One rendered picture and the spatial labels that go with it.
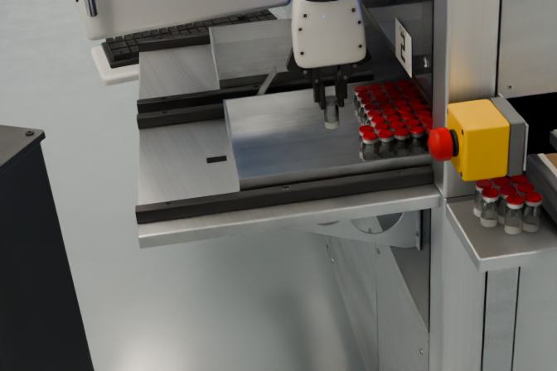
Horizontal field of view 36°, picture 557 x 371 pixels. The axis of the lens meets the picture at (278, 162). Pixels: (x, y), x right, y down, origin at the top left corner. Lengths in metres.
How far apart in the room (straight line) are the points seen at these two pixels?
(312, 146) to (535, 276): 0.37
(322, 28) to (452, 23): 0.22
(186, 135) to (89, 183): 1.77
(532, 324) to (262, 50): 0.71
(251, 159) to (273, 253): 1.34
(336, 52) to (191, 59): 0.49
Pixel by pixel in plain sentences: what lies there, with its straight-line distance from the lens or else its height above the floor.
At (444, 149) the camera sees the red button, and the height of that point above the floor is 1.00.
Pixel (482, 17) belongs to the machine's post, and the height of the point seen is 1.13.
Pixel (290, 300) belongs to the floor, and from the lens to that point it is 2.41.
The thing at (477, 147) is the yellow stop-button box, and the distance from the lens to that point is 1.01.
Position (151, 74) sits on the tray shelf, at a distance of 1.60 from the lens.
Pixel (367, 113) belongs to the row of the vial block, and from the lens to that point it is 1.27.
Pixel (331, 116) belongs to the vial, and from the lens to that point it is 1.27.
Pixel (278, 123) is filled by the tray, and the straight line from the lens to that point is 1.36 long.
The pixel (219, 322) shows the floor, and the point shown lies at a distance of 2.36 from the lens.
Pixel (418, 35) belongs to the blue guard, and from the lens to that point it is 1.17.
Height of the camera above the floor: 1.49
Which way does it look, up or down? 29 degrees down
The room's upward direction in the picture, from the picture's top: 5 degrees counter-clockwise
